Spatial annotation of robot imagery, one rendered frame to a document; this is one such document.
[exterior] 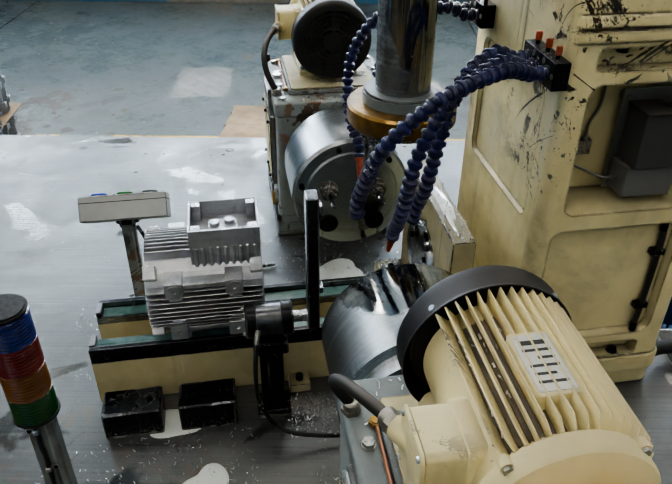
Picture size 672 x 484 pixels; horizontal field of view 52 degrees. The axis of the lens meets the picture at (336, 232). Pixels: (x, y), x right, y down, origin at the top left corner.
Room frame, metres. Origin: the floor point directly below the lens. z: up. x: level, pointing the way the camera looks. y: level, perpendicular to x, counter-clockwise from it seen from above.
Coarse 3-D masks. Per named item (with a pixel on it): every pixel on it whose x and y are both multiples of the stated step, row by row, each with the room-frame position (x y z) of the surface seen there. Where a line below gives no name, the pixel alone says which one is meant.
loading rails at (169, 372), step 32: (288, 288) 1.08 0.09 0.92; (128, 320) 1.00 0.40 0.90; (320, 320) 0.99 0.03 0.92; (96, 352) 0.89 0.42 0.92; (128, 352) 0.90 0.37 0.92; (160, 352) 0.91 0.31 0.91; (192, 352) 0.92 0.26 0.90; (224, 352) 0.93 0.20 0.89; (288, 352) 0.95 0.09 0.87; (320, 352) 0.96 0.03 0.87; (128, 384) 0.90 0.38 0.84; (160, 384) 0.91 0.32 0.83
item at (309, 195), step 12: (312, 192) 0.90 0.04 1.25; (312, 204) 0.88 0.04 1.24; (312, 216) 0.88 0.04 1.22; (312, 228) 0.88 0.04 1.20; (312, 240) 0.88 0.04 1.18; (312, 252) 0.88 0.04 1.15; (312, 264) 0.88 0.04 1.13; (312, 276) 0.88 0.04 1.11; (312, 288) 0.88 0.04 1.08; (312, 300) 0.88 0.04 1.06; (312, 312) 0.88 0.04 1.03; (312, 324) 0.88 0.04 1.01
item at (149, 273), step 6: (150, 228) 1.04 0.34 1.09; (252, 258) 0.95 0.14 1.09; (258, 258) 0.95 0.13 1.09; (252, 264) 0.94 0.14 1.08; (258, 264) 0.94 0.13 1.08; (144, 270) 0.92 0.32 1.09; (150, 270) 0.92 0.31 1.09; (156, 270) 0.93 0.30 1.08; (252, 270) 0.93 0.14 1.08; (258, 270) 0.94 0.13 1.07; (144, 276) 0.91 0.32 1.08; (150, 276) 0.91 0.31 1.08; (156, 276) 0.92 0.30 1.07; (156, 330) 0.91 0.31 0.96; (162, 330) 0.91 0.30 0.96
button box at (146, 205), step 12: (144, 192) 1.18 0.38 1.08; (156, 192) 1.18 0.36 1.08; (84, 204) 1.15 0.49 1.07; (96, 204) 1.15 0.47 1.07; (108, 204) 1.16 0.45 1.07; (120, 204) 1.16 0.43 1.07; (132, 204) 1.16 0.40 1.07; (144, 204) 1.16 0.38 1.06; (156, 204) 1.17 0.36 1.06; (168, 204) 1.20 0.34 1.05; (84, 216) 1.14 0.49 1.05; (96, 216) 1.14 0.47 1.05; (108, 216) 1.14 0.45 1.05; (120, 216) 1.14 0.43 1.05; (132, 216) 1.15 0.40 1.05; (144, 216) 1.15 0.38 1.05; (156, 216) 1.15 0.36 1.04; (168, 216) 1.18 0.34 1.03
